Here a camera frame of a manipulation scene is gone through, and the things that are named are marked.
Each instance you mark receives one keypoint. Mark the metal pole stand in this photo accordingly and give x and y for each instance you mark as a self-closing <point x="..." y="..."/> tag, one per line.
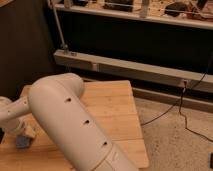
<point x="64" y="46"/>

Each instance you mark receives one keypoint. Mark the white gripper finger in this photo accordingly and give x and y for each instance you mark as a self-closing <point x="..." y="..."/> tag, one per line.
<point x="30" y="132"/>

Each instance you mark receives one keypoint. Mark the white wall shelf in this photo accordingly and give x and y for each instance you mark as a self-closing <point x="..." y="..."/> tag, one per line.
<point x="135" y="16"/>

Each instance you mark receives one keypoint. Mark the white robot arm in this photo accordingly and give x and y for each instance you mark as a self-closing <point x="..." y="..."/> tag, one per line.
<point x="54" y="101"/>

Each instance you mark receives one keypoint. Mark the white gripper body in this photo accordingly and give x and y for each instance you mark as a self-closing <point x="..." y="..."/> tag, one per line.
<point x="15" y="127"/>

